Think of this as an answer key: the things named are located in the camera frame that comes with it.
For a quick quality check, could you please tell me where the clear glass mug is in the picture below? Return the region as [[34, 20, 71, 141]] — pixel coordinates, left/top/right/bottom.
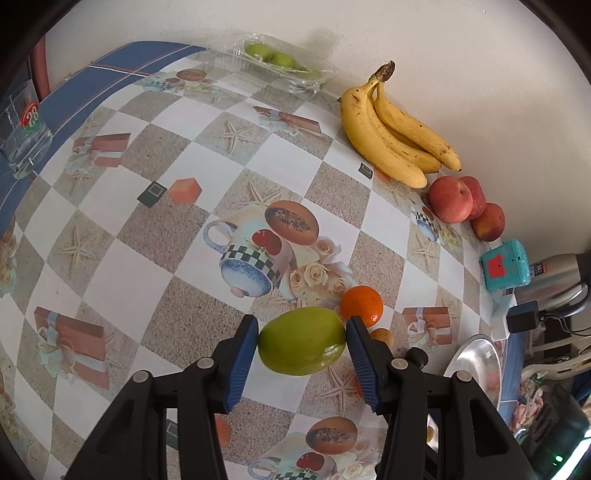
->
[[0, 78, 54, 181]]

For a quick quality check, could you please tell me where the red pole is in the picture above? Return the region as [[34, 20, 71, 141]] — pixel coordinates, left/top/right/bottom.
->
[[32, 34, 52, 100]]

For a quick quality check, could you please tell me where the yellow banana bunch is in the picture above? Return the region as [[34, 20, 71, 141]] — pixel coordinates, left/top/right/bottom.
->
[[341, 61, 462, 189]]

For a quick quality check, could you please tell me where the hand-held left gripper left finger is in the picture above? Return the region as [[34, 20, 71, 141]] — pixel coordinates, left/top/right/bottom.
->
[[65, 315, 260, 480]]

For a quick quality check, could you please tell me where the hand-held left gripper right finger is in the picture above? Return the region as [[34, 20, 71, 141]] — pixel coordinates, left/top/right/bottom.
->
[[345, 316, 539, 480]]

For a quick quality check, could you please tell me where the white plastic rack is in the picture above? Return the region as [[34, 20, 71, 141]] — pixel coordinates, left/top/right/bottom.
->
[[522, 344, 591, 384]]

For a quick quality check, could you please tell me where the clear plastic clamshell container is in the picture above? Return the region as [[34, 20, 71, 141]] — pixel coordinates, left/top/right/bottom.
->
[[217, 33, 338, 97]]

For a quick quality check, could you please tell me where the large green jujube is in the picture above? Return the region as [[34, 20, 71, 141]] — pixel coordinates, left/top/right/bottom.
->
[[257, 307, 347, 376]]

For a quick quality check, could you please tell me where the black and white power adapter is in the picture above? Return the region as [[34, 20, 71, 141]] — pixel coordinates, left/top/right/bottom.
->
[[490, 293, 520, 341]]

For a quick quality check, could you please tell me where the red apple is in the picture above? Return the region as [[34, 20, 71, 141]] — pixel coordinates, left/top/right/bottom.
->
[[428, 176, 474, 224], [459, 176, 488, 220], [470, 202, 506, 243]]

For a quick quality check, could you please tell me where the stainless steel thermos jug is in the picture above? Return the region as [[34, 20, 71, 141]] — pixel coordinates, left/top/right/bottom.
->
[[512, 253, 591, 305]]

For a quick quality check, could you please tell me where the teal toy box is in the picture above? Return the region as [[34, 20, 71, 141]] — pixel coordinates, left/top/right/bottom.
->
[[480, 239, 532, 291]]

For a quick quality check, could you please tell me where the round metal plate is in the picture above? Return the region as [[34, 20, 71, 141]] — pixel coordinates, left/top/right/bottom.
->
[[442, 333, 504, 411]]

